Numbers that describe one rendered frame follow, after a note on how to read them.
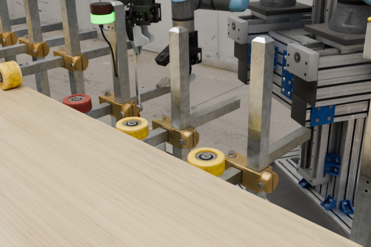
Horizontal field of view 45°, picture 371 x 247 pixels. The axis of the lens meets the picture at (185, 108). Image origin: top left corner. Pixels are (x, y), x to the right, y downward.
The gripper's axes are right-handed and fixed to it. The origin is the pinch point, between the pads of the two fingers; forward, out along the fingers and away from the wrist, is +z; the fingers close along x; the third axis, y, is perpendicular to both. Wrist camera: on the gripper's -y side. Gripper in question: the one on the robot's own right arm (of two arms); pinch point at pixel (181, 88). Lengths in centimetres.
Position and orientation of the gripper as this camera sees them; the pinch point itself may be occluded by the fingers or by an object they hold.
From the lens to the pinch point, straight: 159.5
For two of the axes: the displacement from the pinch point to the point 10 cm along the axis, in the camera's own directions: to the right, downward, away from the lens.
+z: 0.3, 9.2, 4.0
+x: -7.1, -2.6, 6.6
